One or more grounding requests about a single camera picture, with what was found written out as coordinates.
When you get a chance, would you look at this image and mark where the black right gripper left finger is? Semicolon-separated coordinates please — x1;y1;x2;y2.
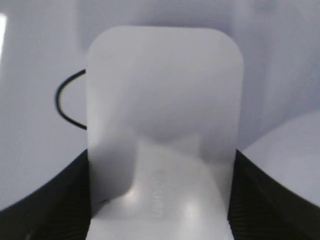
0;150;92;240

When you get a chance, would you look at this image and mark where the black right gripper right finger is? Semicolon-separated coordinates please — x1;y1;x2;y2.
227;150;320;240

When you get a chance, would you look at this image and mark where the white board eraser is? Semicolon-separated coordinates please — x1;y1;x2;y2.
86;25;244;240

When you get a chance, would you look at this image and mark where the white board with grey frame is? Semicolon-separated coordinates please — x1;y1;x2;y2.
0;0;320;209

